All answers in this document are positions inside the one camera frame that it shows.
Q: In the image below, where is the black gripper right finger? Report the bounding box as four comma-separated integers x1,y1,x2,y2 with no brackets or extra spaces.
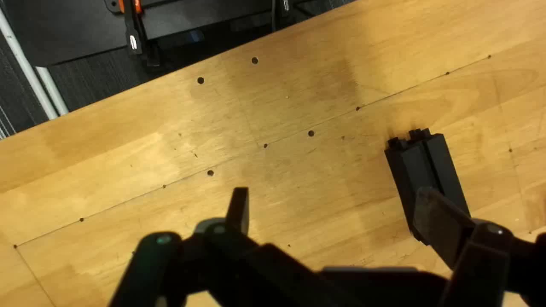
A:
413,187,546,307

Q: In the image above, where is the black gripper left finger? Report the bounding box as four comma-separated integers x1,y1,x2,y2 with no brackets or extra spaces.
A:
110,187,249,307

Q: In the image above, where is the long black rail block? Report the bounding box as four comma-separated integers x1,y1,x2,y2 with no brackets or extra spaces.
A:
384,127,470,240

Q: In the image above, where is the black orange clamp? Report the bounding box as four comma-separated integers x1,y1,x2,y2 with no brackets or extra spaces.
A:
104,0,147,56

